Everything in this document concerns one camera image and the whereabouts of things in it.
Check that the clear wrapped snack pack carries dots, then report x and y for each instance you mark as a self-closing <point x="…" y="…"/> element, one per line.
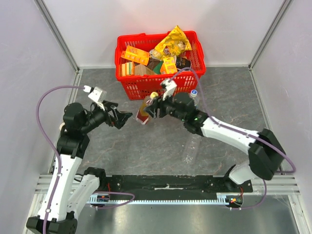
<point x="155" y="54"/>

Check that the orange box left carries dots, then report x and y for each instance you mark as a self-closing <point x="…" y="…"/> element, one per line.
<point x="136" y="55"/>

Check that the orange box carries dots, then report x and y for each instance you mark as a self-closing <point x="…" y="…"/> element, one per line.
<point x="168" y="66"/>
<point x="136" y="55"/>

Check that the red plastic shopping basket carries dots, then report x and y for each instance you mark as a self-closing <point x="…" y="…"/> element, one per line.
<point x="138" y="87"/>

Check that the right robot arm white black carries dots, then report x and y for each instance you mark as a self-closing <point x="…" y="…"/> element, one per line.
<point x="265" y="153"/>

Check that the white cable duct rail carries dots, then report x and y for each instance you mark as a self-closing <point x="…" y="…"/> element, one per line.
<point x="97" y="200"/>

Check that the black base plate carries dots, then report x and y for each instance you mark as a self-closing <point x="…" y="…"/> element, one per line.
<point x="173" y="187"/>

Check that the clear bottle blue cap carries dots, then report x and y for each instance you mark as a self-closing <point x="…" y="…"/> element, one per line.
<point x="195" y="96"/>

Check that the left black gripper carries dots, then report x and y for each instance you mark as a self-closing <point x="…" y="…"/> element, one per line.
<point x="118" y="121"/>

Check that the striped sponge pack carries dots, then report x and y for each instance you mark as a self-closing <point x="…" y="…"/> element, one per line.
<point x="127" y="69"/>

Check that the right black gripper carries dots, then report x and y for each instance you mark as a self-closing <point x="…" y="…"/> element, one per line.
<point x="158" y="108"/>

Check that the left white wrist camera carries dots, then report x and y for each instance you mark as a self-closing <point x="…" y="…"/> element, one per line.
<point x="95" y="94"/>

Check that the green package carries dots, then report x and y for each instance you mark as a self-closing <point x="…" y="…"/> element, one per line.
<point x="158" y="68"/>

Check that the wooden block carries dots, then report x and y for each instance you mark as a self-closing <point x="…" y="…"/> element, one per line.
<point x="141" y="70"/>

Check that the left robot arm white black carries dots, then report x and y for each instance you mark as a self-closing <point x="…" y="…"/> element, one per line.
<point x="61" y="208"/>

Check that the yellow snack bag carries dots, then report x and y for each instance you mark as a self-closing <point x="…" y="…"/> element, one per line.
<point x="174" y="44"/>

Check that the orange box right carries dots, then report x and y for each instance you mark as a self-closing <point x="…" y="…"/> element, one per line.
<point x="168" y="66"/>

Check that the empty clear plastic bottle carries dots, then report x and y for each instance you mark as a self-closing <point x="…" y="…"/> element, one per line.
<point x="191" y="149"/>

